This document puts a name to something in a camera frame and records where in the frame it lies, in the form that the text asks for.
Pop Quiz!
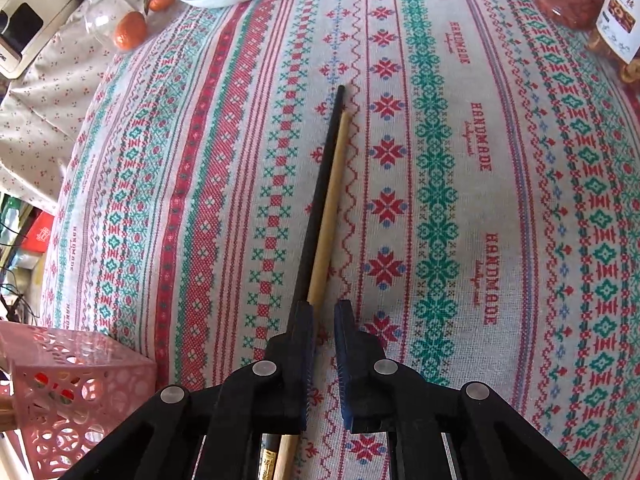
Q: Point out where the white floral cloth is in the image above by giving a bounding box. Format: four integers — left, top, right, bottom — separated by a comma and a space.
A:
0, 0, 132, 213

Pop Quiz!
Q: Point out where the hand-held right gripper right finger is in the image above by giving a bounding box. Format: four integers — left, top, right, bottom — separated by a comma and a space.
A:
333, 299, 589, 480

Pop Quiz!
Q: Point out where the black chopstick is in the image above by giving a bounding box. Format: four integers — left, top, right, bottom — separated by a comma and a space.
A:
257, 85, 349, 480

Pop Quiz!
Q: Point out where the red box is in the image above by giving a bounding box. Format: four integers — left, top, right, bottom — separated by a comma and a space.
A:
20, 210, 56, 257

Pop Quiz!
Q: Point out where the pink perforated basket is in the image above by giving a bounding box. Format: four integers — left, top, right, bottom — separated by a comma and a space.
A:
0, 322, 159, 477

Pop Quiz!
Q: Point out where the white kitchen appliance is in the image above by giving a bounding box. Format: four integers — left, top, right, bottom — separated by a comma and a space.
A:
0, 0, 84, 79

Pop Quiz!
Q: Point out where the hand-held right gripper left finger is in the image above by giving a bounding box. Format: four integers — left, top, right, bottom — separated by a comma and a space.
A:
65, 300, 317, 480

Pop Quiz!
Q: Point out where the jar of dried fruit slices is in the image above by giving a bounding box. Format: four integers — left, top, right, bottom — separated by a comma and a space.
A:
585, 0, 640, 84

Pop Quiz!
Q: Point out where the short wooden chopstick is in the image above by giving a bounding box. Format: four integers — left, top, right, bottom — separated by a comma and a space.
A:
272, 111, 354, 480

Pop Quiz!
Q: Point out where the embroidered patterned tablecloth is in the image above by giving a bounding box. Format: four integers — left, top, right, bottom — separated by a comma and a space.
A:
40, 0, 640, 480

